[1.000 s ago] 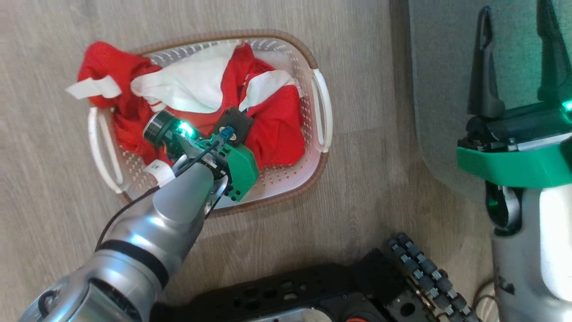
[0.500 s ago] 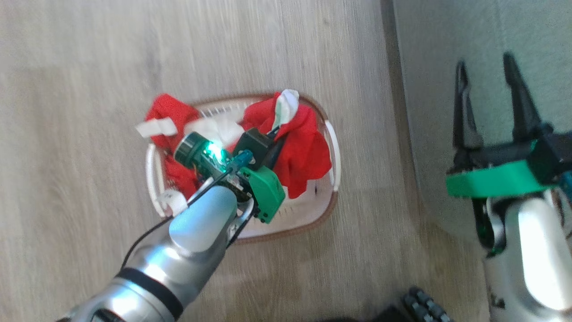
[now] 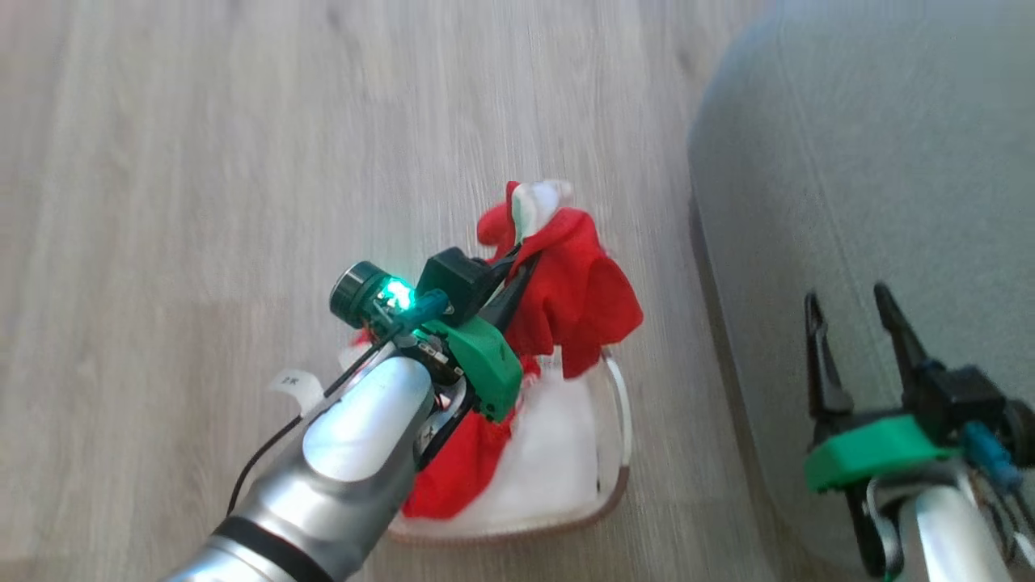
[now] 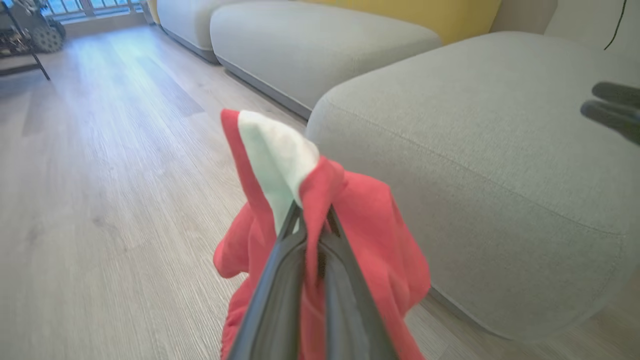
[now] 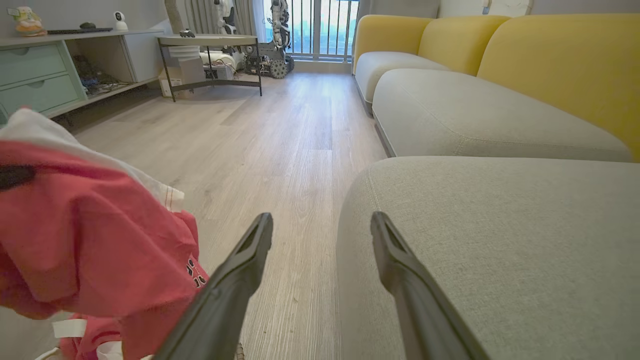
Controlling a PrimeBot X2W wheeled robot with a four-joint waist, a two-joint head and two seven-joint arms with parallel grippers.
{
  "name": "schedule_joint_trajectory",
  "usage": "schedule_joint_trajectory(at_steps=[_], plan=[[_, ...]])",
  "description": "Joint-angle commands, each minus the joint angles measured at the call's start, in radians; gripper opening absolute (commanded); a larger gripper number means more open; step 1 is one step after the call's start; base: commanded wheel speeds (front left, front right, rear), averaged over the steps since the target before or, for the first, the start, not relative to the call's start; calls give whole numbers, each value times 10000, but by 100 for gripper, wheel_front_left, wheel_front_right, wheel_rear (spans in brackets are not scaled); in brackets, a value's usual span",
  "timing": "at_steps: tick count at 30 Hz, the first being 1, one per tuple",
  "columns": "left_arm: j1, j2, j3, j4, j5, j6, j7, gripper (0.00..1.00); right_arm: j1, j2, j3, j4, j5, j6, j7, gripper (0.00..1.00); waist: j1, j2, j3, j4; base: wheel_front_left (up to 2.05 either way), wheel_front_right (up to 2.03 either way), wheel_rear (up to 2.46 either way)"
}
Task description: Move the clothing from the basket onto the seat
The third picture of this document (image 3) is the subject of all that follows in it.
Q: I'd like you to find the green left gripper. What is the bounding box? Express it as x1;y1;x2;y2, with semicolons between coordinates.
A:
419;245;543;424

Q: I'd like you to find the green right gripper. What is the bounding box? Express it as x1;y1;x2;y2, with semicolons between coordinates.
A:
804;282;965;495

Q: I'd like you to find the red garment with white trim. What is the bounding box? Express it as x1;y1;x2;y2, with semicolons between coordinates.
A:
402;179;645;520

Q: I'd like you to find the translucent white laundry basket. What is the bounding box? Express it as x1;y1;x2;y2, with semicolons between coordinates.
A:
338;339;633;544

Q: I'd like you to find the white cloth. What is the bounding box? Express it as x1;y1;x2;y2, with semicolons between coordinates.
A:
477;356;603;518

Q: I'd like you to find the white paper tag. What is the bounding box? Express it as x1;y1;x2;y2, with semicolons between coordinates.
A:
269;369;325;418

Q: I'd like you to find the blue cable connector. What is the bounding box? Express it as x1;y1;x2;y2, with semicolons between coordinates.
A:
961;420;1024;491

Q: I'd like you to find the thin black right gripper cable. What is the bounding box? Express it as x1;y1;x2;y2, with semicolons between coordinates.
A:
970;469;1035;568

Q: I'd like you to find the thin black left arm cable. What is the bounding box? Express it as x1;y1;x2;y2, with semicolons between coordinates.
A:
228;339;391;518

